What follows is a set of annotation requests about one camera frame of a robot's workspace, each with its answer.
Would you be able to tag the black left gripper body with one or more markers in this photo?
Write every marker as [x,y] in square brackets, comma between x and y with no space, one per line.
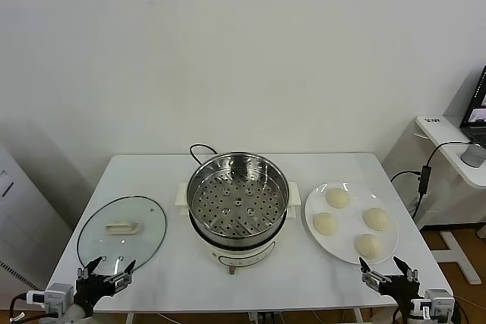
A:
[95,288]

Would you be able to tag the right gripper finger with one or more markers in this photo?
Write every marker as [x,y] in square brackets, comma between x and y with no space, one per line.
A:
[372,276]
[409,274]

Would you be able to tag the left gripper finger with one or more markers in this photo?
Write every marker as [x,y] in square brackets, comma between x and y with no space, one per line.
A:
[90,268]
[123,278]

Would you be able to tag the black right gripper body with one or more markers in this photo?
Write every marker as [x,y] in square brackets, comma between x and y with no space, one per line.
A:
[400,291]

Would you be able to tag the white steamed baozi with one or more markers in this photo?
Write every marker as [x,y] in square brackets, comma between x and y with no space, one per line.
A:
[369,246]
[337,199]
[376,219]
[325,223]

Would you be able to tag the round glass pot lid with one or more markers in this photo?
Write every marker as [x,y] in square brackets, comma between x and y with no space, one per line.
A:
[146,221]

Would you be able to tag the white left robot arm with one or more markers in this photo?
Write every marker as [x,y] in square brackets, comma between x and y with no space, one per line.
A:
[72,315]

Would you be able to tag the perforated steel steamer basket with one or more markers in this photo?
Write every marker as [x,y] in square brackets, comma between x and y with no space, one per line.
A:
[212,167]

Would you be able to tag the white table leg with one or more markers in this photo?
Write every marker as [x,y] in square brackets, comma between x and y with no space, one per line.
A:
[130,318]
[358,316]

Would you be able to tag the large white plate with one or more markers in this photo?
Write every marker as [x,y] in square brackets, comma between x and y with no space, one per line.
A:
[351,233]

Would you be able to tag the white floor cabinet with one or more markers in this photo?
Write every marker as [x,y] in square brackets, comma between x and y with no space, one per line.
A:
[23,225]

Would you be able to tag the cream electric cooker base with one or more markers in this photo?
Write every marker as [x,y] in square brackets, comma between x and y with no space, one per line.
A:
[243,255]

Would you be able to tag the grey round desk object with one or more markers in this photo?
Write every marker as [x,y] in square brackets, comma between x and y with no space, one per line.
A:
[472,155]

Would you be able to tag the white side desk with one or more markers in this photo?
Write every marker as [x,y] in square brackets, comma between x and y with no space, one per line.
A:
[448,138]

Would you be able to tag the small desk label sticker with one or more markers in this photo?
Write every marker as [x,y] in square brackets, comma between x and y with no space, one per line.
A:
[432,120]

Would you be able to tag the open black laptop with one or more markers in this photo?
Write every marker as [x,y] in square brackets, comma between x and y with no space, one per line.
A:
[476,119]

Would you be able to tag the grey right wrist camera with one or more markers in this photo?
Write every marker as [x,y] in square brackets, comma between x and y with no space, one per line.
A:
[436,301]

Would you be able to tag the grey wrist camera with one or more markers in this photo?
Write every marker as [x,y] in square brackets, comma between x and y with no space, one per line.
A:
[57,295]
[436,301]

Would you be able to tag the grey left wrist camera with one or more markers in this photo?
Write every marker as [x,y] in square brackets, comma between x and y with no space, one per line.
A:
[57,295]

